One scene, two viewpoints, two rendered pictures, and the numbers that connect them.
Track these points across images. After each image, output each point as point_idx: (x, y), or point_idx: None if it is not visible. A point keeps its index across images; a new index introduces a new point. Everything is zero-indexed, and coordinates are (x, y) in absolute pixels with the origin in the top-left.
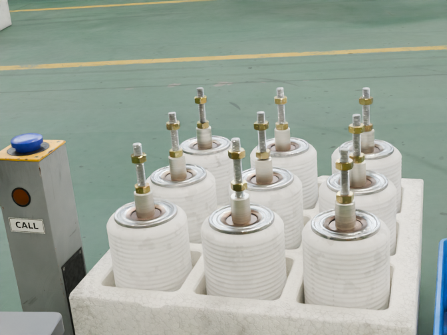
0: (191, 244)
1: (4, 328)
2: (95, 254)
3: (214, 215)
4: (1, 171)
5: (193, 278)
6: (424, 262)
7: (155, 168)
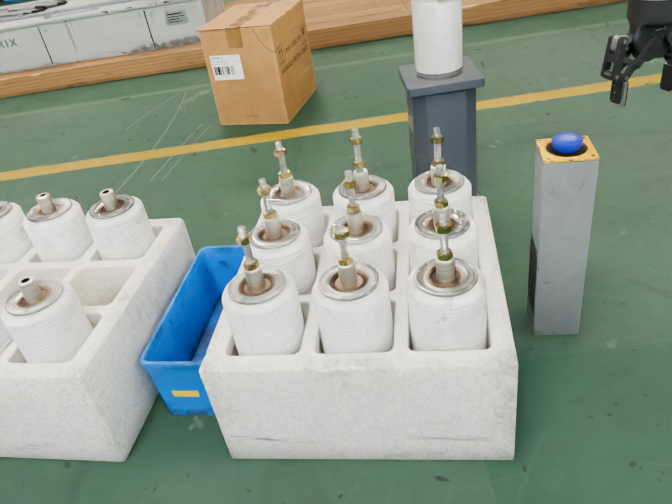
0: None
1: (426, 82)
2: (668, 470)
3: (382, 185)
4: None
5: (403, 217)
6: (215, 503)
7: None
